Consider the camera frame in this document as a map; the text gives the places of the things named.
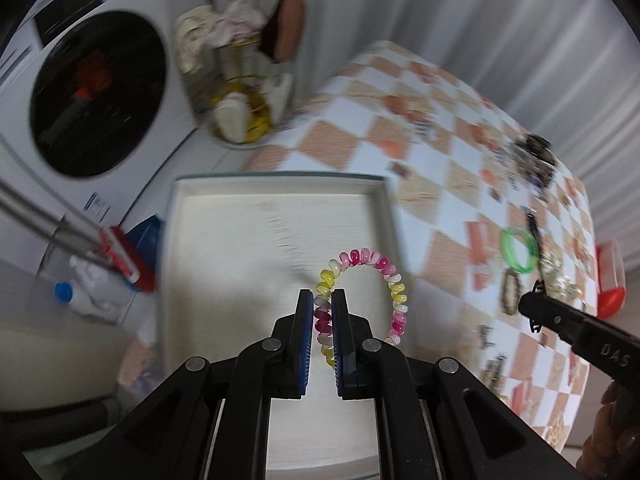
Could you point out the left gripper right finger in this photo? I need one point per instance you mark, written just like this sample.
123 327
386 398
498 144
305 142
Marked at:
344 349

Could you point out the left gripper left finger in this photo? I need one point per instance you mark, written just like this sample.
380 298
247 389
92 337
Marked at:
299 344

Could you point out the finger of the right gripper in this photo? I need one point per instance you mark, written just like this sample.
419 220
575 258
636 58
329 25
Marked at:
540 309

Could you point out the green bangle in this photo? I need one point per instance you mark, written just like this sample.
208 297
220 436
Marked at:
519 250

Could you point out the cream satin scrunchie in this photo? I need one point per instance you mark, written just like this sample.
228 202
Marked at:
556 283

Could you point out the right hand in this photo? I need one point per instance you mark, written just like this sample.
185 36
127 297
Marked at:
606 444

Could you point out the red plastic stool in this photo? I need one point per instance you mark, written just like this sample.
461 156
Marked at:
611 280

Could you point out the black beaded barrette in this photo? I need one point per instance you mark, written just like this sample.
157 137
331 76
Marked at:
534 238

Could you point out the white tray box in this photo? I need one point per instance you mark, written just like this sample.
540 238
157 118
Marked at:
236 251

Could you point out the checkered tablecloth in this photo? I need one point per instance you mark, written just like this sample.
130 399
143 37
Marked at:
445 152

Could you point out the white bottle blue cap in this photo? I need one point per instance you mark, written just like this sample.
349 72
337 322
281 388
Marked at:
82 303

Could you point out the brown slipper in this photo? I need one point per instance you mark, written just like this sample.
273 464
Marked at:
280 36

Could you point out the cream cloth bag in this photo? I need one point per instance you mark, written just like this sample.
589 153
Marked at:
191 31

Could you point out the white washing machine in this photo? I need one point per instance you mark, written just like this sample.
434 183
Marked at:
92 103

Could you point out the red handled mop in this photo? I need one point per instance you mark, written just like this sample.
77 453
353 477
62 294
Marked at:
108 248

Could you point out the gold wire rack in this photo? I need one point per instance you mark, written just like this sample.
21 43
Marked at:
248 106

